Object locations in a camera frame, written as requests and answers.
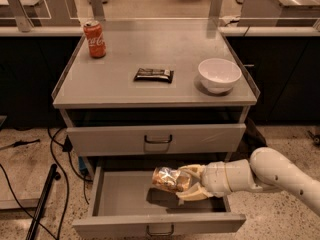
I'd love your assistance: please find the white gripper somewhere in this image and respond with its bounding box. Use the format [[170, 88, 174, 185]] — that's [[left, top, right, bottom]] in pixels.
[[176, 162, 231, 202]]

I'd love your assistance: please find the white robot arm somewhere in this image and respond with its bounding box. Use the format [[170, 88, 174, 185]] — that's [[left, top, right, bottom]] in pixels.
[[177, 147, 320, 215]]

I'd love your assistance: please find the grey upper drawer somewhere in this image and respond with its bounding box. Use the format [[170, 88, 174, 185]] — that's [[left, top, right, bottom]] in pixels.
[[67, 124, 246, 156]]

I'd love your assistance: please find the open grey middle drawer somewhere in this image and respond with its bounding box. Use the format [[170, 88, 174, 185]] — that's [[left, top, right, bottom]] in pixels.
[[73, 165, 246, 239]]

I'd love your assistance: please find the grey metal drawer cabinet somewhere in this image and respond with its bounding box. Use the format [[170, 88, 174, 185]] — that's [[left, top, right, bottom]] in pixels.
[[53, 19, 259, 172]]

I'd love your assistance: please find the red coca-cola can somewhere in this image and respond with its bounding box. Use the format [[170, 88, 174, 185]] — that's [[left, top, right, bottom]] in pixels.
[[83, 20, 106, 58]]

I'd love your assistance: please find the black cloth on floor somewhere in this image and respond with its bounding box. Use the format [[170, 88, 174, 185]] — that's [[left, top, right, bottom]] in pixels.
[[230, 118, 267, 161]]

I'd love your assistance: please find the white bowl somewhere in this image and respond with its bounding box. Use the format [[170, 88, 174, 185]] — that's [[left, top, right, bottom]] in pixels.
[[198, 58, 242, 94]]

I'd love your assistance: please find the black snack bar wrapper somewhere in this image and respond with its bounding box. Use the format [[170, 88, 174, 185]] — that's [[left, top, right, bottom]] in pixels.
[[134, 68, 174, 83]]

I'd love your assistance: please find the black pole on floor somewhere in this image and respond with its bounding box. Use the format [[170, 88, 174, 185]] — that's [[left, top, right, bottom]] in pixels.
[[26, 164, 57, 240]]

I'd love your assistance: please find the grey desk top right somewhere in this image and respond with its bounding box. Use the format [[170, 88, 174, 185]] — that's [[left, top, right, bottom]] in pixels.
[[238, 0, 320, 27]]

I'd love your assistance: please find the grey desk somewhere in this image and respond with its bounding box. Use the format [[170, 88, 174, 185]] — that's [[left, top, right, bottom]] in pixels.
[[0, 0, 80, 27], [238, 0, 320, 27]]

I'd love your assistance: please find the clear acrylic barrier panel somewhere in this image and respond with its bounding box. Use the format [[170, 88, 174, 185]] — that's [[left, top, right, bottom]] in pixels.
[[0, 0, 320, 33]]

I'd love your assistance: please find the grey desk top left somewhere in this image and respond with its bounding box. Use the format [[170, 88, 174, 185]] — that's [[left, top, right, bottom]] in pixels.
[[0, 0, 80, 27]]

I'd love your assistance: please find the black cable on floor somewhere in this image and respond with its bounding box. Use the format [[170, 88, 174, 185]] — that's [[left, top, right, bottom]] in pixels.
[[0, 127, 94, 240]]

